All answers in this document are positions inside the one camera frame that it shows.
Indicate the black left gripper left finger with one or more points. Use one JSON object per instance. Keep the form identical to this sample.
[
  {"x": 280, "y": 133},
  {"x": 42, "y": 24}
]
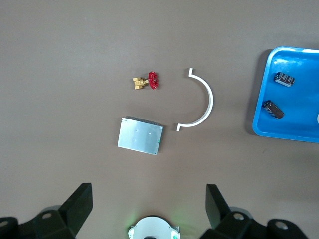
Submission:
[{"x": 62, "y": 224}]

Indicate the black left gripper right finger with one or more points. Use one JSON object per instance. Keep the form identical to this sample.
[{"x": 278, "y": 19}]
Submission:
[{"x": 231, "y": 226}]

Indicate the dark maroon electrolytic capacitor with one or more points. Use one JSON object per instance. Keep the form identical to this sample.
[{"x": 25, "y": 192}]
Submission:
[{"x": 273, "y": 110}]

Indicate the black printed electrolytic capacitor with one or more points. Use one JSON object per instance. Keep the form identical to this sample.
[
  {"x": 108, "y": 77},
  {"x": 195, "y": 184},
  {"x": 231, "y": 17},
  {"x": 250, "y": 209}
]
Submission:
[{"x": 284, "y": 79}]

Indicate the blue plastic tray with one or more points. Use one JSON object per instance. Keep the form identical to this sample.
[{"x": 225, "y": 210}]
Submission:
[{"x": 299, "y": 129}]

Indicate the silver metal power supply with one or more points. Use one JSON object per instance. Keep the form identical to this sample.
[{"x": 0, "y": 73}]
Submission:
[{"x": 140, "y": 137}]

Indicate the brass valve red handwheel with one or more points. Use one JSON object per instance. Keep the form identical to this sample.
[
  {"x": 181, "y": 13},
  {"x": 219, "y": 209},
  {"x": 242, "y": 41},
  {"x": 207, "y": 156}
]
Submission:
[{"x": 152, "y": 80}]

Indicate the white curved plastic bracket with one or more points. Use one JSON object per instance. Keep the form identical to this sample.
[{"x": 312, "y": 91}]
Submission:
[{"x": 211, "y": 99}]

